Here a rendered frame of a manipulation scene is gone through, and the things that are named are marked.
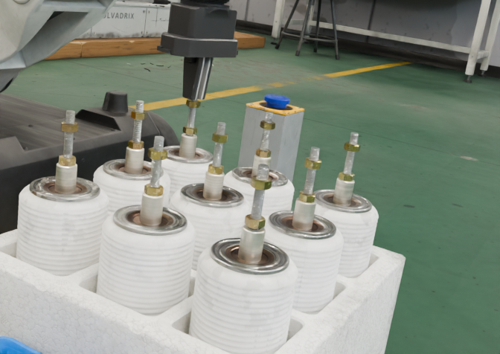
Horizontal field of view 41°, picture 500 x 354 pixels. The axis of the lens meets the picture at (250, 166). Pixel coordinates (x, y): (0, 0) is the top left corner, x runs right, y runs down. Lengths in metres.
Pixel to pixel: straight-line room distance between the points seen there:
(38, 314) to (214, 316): 0.20
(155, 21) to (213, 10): 3.11
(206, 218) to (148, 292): 0.12
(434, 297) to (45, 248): 0.75
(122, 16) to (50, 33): 2.48
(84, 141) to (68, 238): 0.49
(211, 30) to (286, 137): 0.24
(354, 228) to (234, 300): 0.25
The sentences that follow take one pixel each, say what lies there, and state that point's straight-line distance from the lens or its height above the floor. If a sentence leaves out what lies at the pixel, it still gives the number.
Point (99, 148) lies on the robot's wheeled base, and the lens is 1.22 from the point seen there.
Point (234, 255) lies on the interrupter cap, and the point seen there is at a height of 0.25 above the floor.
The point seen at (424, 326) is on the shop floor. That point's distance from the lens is 1.15.
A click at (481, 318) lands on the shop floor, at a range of 1.24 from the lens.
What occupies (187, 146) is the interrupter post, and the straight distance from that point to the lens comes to 0.93.
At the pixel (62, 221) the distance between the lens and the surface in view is 0.73.
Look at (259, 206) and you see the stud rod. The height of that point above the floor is 0.30.
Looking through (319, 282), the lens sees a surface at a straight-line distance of 0.72.
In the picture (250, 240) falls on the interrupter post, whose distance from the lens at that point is 0.62.
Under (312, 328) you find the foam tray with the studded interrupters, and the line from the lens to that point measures 0.68.
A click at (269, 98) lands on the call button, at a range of 1.03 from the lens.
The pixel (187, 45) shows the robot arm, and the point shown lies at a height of 0.41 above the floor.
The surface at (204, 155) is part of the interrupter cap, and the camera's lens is 0.94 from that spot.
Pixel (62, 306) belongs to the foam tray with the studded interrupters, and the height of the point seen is 0.17.
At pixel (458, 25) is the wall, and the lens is 5.74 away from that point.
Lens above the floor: 0.51
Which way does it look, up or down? 16 degrees down
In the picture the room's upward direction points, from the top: 8 degrees clockwise
